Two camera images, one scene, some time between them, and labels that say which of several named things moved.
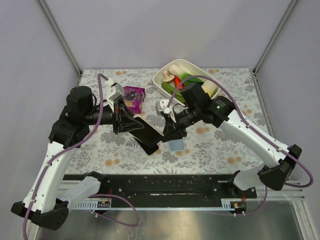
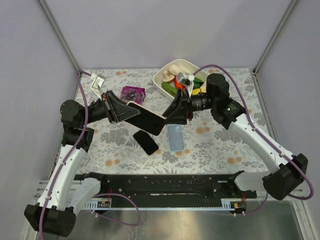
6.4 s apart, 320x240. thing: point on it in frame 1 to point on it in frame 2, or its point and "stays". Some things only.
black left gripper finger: (127, 125) to (132, 112)
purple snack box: (134, 97) stays
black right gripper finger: (169, 128) to (178, 99)
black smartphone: (148, 137) to (148, 120)
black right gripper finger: (173, 135) to (179, 116)
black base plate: (169, 186) stays
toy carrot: (177, 81) stays
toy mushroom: (168, 78) stays
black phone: (148, 149) stays
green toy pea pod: (171, 89) stays
